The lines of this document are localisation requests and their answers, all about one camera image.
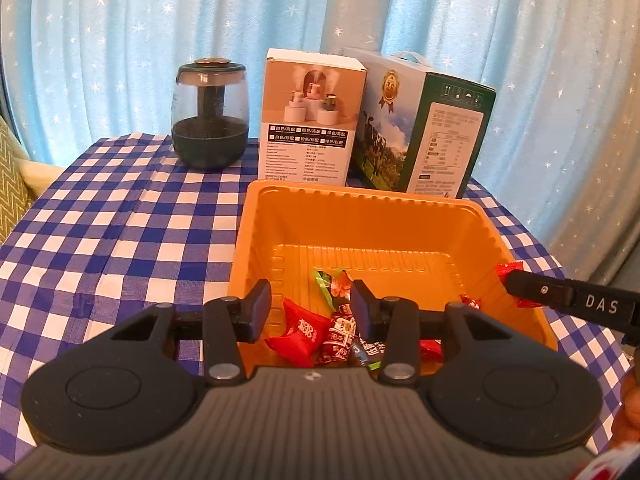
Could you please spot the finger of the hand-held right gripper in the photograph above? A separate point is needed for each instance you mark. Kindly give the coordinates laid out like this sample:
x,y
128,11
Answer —
x,y
537,291

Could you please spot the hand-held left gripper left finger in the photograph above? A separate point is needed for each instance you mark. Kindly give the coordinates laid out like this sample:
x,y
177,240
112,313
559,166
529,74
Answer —
x,y
257,310

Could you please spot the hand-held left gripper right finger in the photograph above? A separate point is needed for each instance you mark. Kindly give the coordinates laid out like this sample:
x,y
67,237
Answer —
x,y
364,310

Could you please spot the green red snack packet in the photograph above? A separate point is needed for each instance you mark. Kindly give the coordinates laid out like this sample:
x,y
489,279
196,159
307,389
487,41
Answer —
x,y
327,285

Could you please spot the large red snack packet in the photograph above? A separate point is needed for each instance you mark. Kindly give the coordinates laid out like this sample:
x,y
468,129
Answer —
x,y
300,332

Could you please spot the small red candy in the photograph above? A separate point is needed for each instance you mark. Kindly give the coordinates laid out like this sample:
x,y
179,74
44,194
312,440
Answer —
x,y
470,301

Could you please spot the orange plastic tray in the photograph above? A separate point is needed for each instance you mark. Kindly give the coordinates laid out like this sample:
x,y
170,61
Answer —
x,y
380,225

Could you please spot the person's right hand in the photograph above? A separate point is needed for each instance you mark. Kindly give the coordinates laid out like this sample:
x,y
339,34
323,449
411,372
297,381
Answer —
x,y
629,405

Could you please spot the grey curtain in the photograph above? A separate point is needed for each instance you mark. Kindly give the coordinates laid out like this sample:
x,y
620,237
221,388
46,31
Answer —
x,y
620,255

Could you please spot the blue white checked tablecloth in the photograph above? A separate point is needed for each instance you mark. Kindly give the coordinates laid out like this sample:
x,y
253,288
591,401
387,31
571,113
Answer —
x,y
125,240

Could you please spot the red white patterned clothing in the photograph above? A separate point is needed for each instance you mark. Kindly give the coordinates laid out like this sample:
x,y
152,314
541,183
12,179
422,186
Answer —
x,y
610,465

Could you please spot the green carton box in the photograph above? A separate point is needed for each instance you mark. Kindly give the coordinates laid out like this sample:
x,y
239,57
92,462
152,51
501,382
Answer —
x,y
425,140

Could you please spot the dark green humidifier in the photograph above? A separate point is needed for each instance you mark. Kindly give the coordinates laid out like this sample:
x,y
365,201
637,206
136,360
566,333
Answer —
x,y
210,125

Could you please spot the white humidifier box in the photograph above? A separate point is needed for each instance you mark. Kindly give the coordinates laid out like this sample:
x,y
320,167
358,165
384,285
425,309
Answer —
x,y
310,125

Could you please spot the pale yellow sofa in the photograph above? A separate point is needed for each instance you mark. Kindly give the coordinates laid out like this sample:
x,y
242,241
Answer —
x,y
42,177

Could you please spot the green zigzag cushion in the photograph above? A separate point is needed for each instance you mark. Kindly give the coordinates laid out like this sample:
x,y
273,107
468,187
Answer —
x,y
12,185

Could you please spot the blue starry curtain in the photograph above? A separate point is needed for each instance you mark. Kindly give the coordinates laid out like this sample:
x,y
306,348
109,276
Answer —
x,y
150,35

